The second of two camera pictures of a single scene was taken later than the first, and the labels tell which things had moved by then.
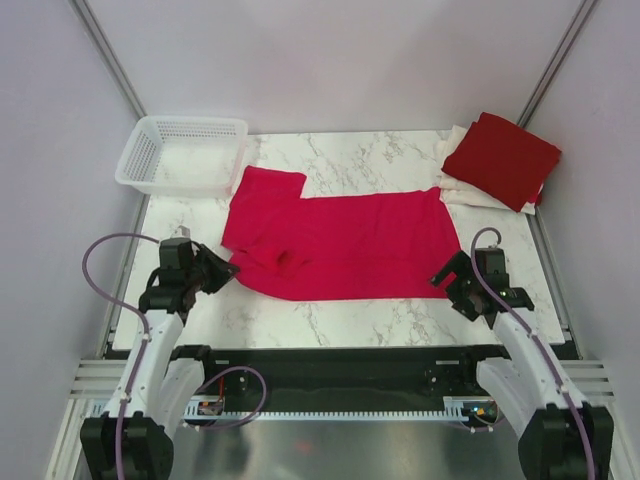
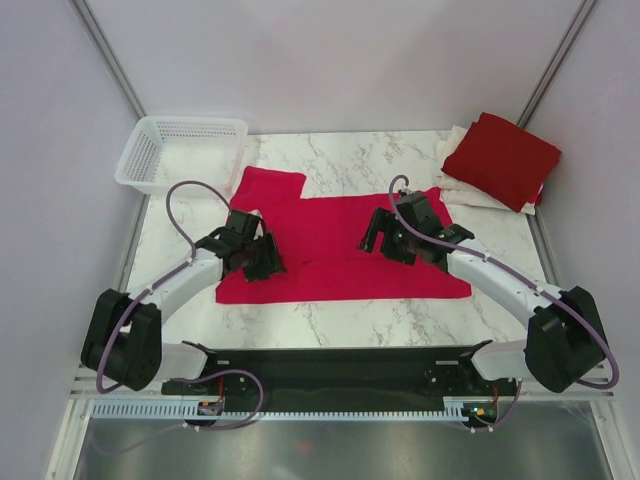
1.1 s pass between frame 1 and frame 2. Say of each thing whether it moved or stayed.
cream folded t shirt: stayed
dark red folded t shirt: stayed
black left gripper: moved
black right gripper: moved
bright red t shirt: moved
